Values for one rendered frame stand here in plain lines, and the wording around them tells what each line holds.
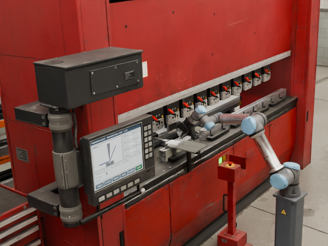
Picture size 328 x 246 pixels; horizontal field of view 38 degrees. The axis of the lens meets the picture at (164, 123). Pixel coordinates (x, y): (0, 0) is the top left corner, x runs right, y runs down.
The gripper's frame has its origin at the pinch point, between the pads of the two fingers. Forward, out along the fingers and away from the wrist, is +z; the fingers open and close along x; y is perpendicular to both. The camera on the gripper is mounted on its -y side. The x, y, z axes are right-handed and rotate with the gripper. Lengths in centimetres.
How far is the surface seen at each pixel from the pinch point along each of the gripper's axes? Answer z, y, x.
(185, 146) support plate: 0.2, -7.2, 1.1
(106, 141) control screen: -72, -8, 131
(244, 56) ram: -31, 34, -112
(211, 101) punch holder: -10, 15, -53
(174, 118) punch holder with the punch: -9.2, 14.3, 0.6
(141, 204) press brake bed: 20, -24, 56
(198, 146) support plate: -5.4, -13.9, -4.3
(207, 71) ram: -30, 32, -48
